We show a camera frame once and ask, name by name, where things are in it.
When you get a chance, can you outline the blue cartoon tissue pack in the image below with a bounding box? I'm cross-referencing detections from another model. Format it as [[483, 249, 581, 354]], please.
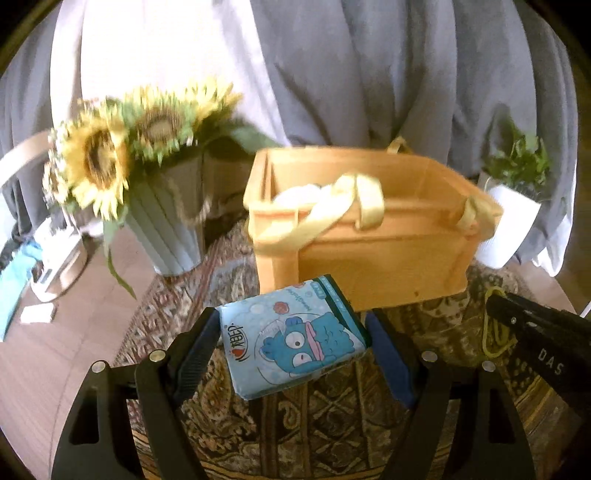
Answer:
[[217, 275, 370, 400]]

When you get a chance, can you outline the white plant pot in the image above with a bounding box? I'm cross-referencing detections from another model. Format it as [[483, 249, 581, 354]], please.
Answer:
[[476, 173, 541, 269]]

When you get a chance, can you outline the white remote control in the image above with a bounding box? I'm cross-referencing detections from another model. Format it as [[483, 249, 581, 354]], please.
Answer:
[[19, 303, 56, 325]]

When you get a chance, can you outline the patterned oriental rug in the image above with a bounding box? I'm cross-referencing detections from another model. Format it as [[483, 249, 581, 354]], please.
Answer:
[[112, 216, 569, 480]]

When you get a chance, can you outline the grey ribbed vase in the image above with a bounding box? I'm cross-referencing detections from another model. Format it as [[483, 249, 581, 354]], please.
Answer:
[[125, 158, 205, 276]]

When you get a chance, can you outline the orange plastic storage crate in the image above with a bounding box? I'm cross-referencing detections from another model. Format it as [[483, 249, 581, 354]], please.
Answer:
[[243, 146, 503, 311]]

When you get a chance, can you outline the white sheer curtain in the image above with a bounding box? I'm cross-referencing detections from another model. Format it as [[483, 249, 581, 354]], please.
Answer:
[[50, 1, 288, 145]]

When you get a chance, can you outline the green leafy houseplant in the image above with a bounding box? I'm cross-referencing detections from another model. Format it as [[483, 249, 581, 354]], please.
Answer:
[[484, 118, 551, 202]]

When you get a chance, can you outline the yellow keychain strap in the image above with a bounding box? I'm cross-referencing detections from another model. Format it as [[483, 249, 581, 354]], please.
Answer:
[[481, 285, 518, 360]]

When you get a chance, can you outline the sunflower bouquet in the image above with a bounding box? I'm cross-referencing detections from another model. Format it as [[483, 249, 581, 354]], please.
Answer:
[[42, 77, 277, 222]]

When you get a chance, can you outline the wooden chair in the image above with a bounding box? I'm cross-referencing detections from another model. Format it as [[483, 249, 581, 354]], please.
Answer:
[[0, 130, 50, 186]]

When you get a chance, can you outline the grey curtain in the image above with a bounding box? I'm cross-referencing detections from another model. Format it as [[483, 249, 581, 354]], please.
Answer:
[[0, 0, 581, 278]]

